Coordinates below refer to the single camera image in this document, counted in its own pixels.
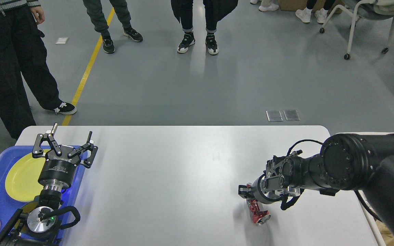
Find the cardboard box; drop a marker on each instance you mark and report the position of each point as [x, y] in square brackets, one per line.
[293, 5]

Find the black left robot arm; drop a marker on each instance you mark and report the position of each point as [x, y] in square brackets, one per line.
[40, 225]

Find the crushed red can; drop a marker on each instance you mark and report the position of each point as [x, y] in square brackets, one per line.
[258, 216]

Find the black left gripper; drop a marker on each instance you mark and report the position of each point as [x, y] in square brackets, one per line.
[59, 167]

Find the right floor outlet plate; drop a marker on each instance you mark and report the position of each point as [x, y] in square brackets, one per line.
[292, 115]

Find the yellow plate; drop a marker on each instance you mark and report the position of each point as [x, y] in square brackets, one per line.
[21, 182]

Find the blue plastic tray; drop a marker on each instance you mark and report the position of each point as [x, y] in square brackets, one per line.
[8, 205]

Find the office chair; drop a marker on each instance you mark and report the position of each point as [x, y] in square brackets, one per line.
[367, 9]

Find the white plastic bin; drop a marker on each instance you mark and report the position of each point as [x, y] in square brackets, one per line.
[373, 159]

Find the floor outlet plate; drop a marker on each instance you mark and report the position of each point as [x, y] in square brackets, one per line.
[292, 115]
[274, 116]

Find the brown paper bag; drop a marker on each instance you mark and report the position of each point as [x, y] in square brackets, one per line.
[387, 236]

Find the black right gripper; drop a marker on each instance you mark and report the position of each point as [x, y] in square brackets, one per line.
[256, 191]

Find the white paper scrap on floor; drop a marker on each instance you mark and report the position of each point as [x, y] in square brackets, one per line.
[62, 40]

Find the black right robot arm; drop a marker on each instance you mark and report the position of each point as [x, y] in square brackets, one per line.
[346, 162]

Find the white sneakers person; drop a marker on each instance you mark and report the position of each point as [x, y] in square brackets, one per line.
[321, 15]

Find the left floor outlet plate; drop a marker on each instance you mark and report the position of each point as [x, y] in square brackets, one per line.
[274, 116]

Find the person in black trousers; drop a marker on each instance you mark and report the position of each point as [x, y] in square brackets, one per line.
[23, 59]

